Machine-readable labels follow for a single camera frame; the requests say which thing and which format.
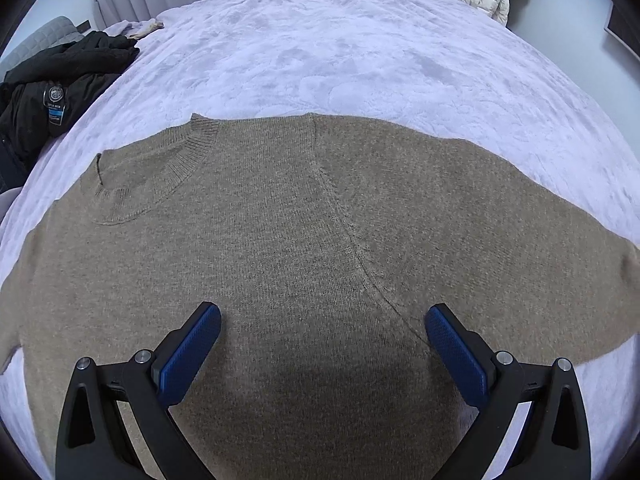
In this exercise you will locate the wall mounted monitor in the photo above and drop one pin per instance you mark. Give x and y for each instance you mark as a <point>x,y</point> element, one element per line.
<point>619,29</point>

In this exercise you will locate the dark blue jeans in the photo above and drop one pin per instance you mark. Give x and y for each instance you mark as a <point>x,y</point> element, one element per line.
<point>12,172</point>

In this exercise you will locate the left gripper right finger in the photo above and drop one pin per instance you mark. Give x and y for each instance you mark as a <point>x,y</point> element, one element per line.
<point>554,441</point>

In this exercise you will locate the lavender plush bed blanket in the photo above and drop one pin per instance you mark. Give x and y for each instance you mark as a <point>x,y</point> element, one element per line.
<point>438,67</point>

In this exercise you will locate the black jacket on bed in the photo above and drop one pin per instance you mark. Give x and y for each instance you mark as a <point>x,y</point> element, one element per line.
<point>44,96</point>

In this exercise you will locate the grey padded headboard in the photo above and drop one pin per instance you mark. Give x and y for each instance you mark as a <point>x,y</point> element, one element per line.
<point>60,30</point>

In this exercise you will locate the beige knit sweater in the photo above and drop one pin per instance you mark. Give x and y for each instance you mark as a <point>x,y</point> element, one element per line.
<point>323,240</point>

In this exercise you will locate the small beige cloth item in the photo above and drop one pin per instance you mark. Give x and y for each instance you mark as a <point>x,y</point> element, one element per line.
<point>139,30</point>

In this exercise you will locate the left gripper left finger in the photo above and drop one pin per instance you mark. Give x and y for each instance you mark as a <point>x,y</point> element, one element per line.
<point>93,442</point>

